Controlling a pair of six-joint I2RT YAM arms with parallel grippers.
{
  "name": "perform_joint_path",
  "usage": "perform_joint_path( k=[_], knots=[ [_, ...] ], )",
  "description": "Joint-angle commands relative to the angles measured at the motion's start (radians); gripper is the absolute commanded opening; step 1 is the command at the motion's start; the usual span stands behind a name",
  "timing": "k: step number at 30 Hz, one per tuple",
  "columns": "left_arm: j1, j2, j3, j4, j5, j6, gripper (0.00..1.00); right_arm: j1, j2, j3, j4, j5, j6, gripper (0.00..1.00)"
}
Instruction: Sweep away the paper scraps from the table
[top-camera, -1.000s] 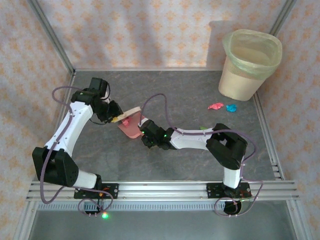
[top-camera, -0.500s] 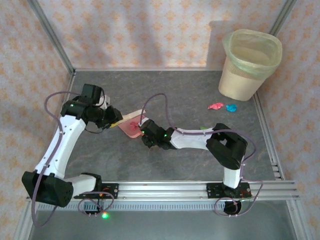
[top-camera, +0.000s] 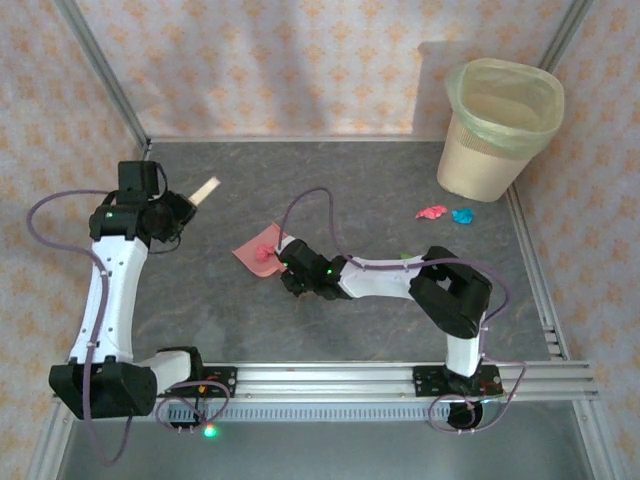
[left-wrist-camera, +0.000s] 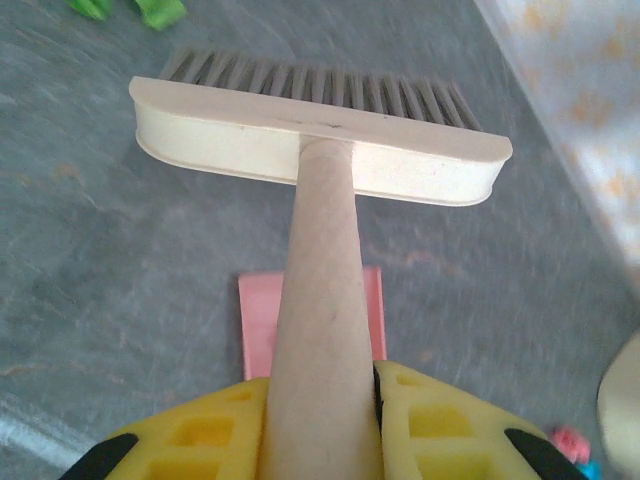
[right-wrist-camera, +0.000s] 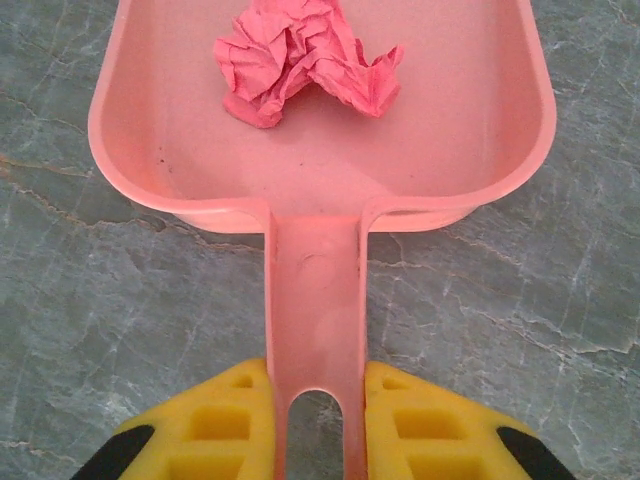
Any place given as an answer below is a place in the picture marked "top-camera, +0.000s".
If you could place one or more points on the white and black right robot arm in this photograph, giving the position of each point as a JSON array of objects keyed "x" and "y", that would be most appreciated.
[{"x": 380, "y": 280}]

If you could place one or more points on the green plastic bin liner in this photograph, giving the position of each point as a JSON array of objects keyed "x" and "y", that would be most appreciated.
[{"x": 500, "y": 135}]

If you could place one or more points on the pink plastic dustpan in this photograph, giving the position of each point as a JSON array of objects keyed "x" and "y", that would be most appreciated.
[{"x": 250, "y": 257}]

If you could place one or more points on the blue paper scrap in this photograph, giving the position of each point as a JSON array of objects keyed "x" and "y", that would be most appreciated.
[{"x": 462, "y": 216}]

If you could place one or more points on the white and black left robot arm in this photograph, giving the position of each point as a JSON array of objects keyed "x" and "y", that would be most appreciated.
[{"x": 112, "y": 300}]

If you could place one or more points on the aluminium frame post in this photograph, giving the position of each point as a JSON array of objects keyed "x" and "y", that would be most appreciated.
[
  {"x": 565, "y": 30},
  {"x": 106, "y": 75}
]

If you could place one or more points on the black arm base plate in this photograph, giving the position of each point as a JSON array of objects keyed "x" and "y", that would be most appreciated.
[
  {"x": 425, "y": 381},
  {"x": 227, "y": 382}
]

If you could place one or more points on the wooden hand brush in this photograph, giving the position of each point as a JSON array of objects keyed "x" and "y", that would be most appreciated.
[{"x": 206, "y": 190}]

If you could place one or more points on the pink paper scrap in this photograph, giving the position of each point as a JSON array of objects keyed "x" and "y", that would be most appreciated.
[
  {"x": 430, "y": 212},
  {"x": 263, "y": 252}
]

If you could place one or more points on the cream ribbed waste bin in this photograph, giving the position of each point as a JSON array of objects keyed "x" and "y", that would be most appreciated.
[{"x": 475, "y": 170}]

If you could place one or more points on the aluminium mounting rail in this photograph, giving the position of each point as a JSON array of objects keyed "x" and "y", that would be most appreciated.
[{"x": 320, "y": 382}]

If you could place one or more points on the green paper scrap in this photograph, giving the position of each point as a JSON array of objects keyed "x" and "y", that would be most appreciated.
[{"x": 405, "y": 256}]

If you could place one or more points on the glowing indicator light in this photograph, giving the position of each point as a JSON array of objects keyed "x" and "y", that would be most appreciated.
[{"x": 210, "y": 430}]

